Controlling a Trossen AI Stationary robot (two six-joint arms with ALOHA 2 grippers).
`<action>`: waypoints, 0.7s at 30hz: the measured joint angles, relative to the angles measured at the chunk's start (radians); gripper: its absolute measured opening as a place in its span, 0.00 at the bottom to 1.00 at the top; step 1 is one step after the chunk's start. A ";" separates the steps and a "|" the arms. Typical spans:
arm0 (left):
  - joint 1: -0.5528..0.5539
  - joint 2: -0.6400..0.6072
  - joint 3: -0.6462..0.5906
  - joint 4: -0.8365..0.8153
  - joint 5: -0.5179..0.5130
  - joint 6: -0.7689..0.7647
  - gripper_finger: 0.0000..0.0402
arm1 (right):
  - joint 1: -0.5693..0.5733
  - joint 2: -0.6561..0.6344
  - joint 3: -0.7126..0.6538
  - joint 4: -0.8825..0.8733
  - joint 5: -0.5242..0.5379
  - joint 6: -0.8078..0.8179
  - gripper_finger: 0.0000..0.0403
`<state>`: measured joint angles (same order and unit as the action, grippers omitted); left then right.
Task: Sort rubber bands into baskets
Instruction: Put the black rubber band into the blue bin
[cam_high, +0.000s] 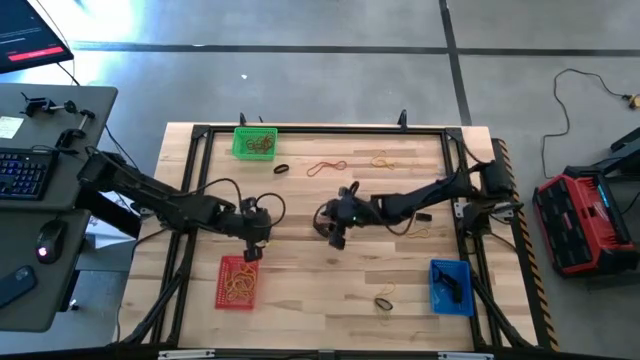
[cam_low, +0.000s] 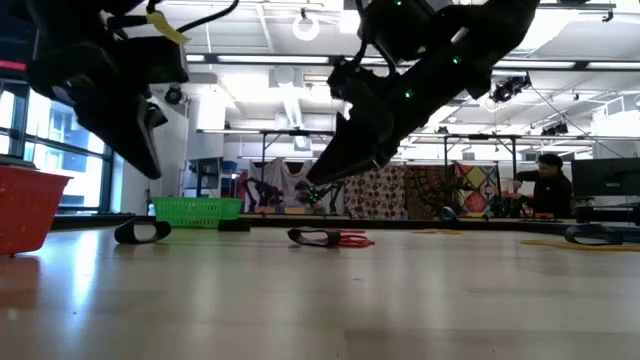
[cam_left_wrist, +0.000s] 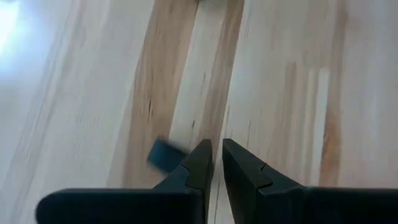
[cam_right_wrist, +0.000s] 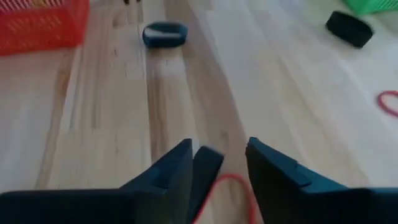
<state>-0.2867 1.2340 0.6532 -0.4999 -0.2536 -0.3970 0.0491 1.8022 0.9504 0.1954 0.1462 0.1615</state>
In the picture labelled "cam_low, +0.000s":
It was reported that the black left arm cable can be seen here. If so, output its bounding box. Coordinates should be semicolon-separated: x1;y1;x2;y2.
174;0;240;34

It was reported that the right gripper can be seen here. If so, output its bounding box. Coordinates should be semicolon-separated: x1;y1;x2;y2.
307;59;401;185

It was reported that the brown dotted hanging cloth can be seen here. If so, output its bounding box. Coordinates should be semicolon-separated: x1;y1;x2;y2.
342;160;407;220

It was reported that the dark orange patterned cloth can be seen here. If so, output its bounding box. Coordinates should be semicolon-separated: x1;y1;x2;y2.
403;164;457;219

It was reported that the black background rig frame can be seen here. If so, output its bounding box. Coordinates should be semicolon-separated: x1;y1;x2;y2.
442;132;519;211
258;128;337;217

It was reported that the white ring lamp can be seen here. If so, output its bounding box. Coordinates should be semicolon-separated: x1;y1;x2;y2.
292;13;321;43

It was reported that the black aluminium table frame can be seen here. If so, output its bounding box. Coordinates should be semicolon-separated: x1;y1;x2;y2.
49;212;640;236

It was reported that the person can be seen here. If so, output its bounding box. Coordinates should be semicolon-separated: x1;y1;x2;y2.
508;153;574;220

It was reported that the green plastic basket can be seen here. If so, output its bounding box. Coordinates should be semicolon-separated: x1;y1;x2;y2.
152;196;245;230

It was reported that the yellow tape tag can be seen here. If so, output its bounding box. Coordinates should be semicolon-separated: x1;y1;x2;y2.
146;9;191;47

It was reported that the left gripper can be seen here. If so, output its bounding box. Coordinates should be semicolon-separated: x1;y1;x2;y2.
27;37;190;180

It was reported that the monitor with red stripe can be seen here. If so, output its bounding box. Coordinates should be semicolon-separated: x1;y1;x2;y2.
0;29;31;84

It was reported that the red rubber band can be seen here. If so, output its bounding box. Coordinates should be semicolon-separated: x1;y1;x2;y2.
319;232;376;250

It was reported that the colourful diamond pattern cloth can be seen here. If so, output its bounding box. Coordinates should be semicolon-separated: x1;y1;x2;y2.
452;160;501;217

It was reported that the white hanging cloth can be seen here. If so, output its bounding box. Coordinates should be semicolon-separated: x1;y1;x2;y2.
244;157;346;216

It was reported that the black desktop monitor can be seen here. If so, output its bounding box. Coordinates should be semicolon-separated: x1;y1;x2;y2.
570;157;640;199

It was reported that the red plastic basket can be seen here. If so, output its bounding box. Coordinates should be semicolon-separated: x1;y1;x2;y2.
0;164;73;257

